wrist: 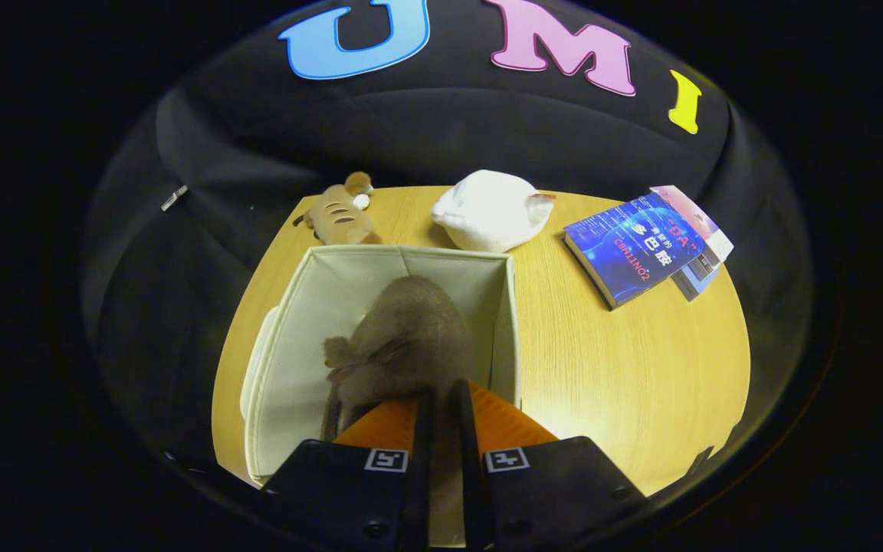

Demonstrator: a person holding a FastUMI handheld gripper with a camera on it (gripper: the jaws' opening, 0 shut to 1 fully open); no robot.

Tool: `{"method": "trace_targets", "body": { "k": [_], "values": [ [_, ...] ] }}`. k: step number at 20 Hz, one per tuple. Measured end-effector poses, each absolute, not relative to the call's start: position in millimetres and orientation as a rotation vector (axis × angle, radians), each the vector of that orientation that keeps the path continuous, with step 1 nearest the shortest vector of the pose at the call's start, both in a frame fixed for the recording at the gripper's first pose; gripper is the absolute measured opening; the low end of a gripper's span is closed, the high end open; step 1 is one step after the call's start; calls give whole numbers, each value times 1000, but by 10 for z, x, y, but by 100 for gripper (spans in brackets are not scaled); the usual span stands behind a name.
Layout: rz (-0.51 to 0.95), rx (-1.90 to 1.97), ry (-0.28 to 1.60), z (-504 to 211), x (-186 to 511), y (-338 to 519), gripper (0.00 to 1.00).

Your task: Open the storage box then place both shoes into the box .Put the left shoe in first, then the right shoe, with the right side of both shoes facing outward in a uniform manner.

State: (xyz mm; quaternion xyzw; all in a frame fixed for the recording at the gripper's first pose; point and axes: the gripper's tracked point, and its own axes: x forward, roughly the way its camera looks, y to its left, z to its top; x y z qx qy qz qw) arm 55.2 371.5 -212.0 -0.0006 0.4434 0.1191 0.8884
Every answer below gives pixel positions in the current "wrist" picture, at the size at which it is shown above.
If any white plush toy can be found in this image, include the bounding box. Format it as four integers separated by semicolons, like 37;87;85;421
431;169;556;255

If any black backdrop cloth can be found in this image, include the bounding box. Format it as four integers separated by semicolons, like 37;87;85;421
81;0;815;493

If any light blue book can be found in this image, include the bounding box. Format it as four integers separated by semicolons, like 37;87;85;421
669;245;723;302

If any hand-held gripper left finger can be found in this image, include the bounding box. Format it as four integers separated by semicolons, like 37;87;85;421
256;387;435;551

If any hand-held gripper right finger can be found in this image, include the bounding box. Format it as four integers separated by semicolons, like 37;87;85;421
450;379;651;551

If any brown striped plush toy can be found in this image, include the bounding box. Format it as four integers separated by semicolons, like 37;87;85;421
293;171;383;247

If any grey fabric storage box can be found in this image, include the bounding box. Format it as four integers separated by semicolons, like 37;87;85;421
239;243;524;488

